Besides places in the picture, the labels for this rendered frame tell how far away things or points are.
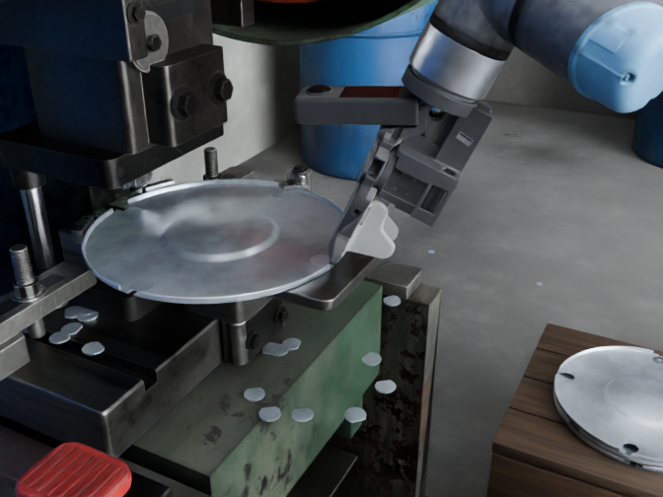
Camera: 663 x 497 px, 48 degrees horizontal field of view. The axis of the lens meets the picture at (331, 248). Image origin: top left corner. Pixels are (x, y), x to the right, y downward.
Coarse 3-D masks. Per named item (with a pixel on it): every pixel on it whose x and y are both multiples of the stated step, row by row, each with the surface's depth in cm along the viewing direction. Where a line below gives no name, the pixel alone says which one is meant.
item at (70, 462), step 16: (64, 448) 54; (80, 448) 54; (48, 464) 53; (64, 464) 53; (80, 464) 53; (96, 464) 53; (112, 464) 53; (32, 480) 51; (48, 480) 51; (64, 480) 51; (80, 480) 52; (96, 480) 52; (112, 480) 52; (128, 480) 52; (16, 496) 51; (32, 496) 50; (48, 496) 50; (64, 496) 50; (80, 496) 50; (96, 496) 50; (112, 496) 51
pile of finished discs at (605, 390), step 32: (608, 352) 132; (640, 352) 132; (576, 384) 124; (608, 384) 123; (640, 384) 123; (576, 416) 116; (608, 416) 116; (640, 416) 115; (608, 448) 110; (640, 448) 110
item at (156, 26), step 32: (160, 0) 71; (192, 0) 75; (160, 32) 70; (192, 32) 76; (32, 64) 73; (64, 64) 71; (96, 64) 69; (128, 64) 68; (160, 64) 70; (192, 64) 72; (64, 96) 73; (96, 96) 71; (128, 96) 70; (160, 96) 70; (192, 96) 71; (224, 96) 76; (64, 128) 75; (96, 128) 73; (128, 128) 71; (160, 128) 72; (192, 128) 75
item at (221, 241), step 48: (192, 192) 91; (240, 192) 91; (96, 240) 80; (144, 240) 80; (192, 240) 78; (240, 240) 78; (288, 240) 80; (192, 288) 71; (240, 288) 71; (288, 288) 70
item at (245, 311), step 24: (336, 264) 75; (360, 264) 75; (312, 288) 71; (336, 288) 71; (216, 312) 79; (240, 312) 78; (264, 312) 83; (240, 336) 80; (264, 336) 84; (240, 360) 81
